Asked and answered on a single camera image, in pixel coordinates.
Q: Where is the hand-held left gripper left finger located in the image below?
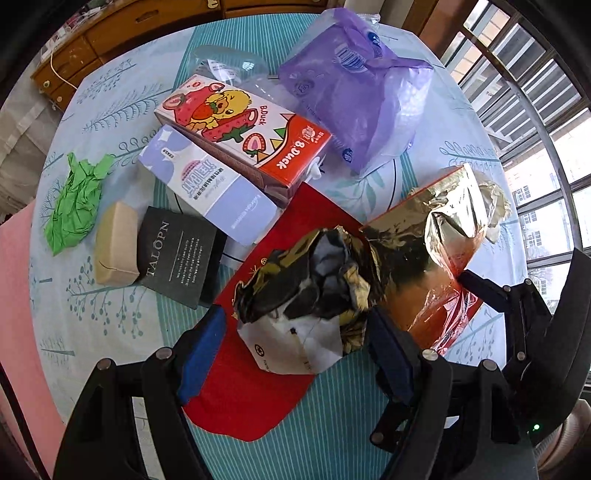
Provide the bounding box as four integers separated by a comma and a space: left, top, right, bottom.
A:
53, 305, 228, 480

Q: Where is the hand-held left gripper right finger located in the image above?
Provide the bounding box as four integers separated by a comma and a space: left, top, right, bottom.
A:
367, 307, 541, 480

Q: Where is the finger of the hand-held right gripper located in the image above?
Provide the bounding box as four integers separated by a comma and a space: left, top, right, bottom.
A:
458, 269, 555, 370

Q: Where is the gold foil bag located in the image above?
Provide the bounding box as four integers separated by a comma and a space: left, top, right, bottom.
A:
360, 164, 513, 356

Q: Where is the black gold wrapper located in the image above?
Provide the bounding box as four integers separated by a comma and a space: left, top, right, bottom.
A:
233, 225, 384, 376

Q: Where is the purple plastic bag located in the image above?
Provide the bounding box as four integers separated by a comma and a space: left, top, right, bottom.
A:
277, 7, 435, 176

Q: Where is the strawberry print carton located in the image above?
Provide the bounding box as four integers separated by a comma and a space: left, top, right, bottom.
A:
154, 74, 333, 208

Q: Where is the red paper envelope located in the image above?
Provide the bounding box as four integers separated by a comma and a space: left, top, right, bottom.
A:
182, 185, 384, 444

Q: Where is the leaf print tablecloth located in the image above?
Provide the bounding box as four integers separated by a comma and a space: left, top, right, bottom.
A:
28, 21, 529, 480

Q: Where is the black cardboard box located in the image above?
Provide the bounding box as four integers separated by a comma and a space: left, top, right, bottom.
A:
136, 206, 228, 310

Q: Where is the beige small box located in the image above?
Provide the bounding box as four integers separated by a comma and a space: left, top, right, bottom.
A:
95, 202, 140, 286

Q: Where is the lavender cardboard box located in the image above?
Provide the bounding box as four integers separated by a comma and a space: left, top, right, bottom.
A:
137, 124, 283, 245

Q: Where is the pink cloth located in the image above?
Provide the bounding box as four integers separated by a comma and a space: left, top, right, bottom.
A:
0, 200, 65, 480

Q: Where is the crumpled green paper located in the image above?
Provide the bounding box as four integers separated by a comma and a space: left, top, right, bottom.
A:
45, 152, 115, 257

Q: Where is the clear labelled plastic packet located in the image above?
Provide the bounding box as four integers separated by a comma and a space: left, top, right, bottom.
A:
191, 44, 278, 93

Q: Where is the wooden dresser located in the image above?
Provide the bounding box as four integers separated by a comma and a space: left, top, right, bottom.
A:
30, 0, 416, 112

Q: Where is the window frame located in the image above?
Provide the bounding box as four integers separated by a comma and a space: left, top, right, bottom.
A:
438, 0, 591, 315

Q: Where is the white cable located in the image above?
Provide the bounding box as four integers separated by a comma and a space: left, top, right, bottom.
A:
48, 44, 78, 89

